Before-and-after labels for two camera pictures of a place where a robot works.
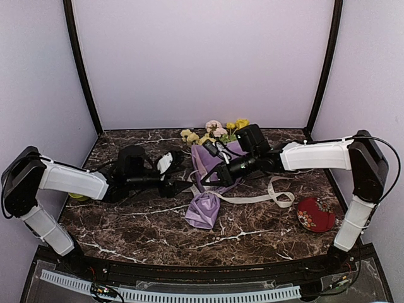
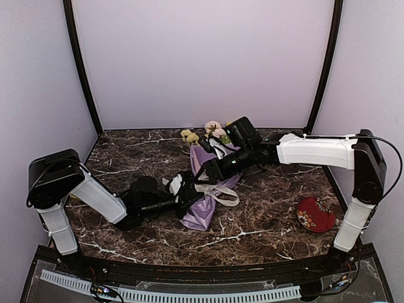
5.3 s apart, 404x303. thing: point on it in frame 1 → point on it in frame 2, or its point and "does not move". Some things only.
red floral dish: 315,214 does not move
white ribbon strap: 280,190 → 213,191
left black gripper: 172,190 → 186,199
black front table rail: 160,273 does not move
